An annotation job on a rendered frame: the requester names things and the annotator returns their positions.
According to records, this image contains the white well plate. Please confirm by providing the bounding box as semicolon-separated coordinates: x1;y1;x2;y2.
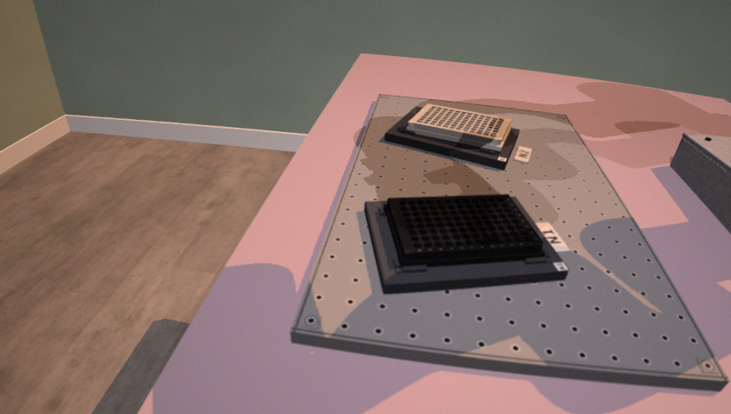
406;104;512;152

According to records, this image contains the beige label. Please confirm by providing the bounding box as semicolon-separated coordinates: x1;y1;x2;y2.
536;223;571;253
514;146;532;163

